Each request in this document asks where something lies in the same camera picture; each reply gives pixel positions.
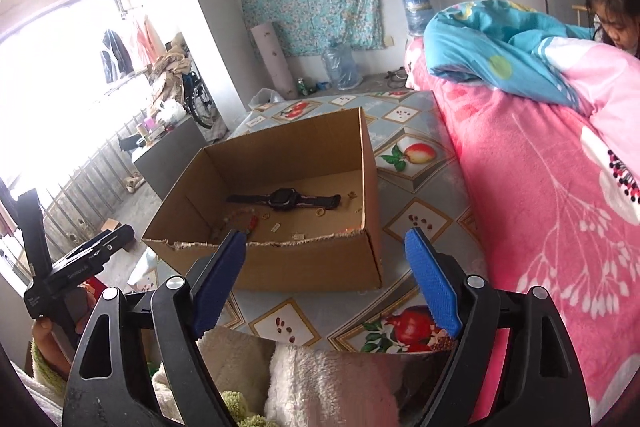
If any grey cabinet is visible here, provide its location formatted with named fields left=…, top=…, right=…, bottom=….
left=132, top=114, right=208, bottom=200

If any pink hanging garment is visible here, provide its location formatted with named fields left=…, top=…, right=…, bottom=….
left=127, top=14, right=166, bottom=68

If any multicoloured bead bracelet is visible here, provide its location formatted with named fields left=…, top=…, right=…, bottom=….
left=220, top=211, right=261, bottom=235

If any pink blanket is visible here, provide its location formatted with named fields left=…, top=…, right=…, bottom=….
left=404, top=34, right=640, bottom=425

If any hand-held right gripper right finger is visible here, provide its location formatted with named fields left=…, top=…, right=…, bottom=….
left=403, top=227, right=593, bottom=427

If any wheelchair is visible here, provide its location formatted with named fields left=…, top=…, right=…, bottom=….
left=181, top=67, right=218, bottom=130

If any dark hanging jacket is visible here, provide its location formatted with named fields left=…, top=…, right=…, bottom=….
left=100, top=29, right=133, bottom=82

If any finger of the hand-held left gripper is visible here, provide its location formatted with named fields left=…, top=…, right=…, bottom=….
left=50, top=225, right=136, bottom=268

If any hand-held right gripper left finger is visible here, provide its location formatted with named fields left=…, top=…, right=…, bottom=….
left=61, top=228, right=247, bottom=427

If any blue quilt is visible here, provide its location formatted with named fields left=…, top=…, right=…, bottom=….
left=424, top=0, right=613, bottom=108

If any black smartwatch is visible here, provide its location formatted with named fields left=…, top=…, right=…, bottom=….
left=226, top=188, right=342, bottom=211

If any white and green fleece garment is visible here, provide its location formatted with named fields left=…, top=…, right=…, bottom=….
left=150, top=327, right=411, bottom=427

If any pile of beige clothes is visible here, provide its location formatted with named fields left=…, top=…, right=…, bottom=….
left=147, top=33, right=193, bottom=118

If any brown cardboard box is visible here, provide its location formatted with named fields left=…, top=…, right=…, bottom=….
left=141, top=106, right=385, bottom=293

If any fruit print tablecloth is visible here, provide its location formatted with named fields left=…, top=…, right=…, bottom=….
left=127, top=89, right=488, bottom=353

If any metal railing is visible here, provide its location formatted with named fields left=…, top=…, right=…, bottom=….
left=30, top=112, right=151, bottom=268

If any person's left hand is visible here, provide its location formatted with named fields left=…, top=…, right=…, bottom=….
left=32, top=319, right=73, bottom=373

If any white plastic bag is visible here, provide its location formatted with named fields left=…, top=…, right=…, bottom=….
left=248, top=88, right=285, bottom=110

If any blue water jug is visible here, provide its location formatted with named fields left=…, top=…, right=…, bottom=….
left=400, top=0, right=435, bottom=38

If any empty clear water jug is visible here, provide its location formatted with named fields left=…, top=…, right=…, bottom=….
left=322, top=42, right=364, bottom=90

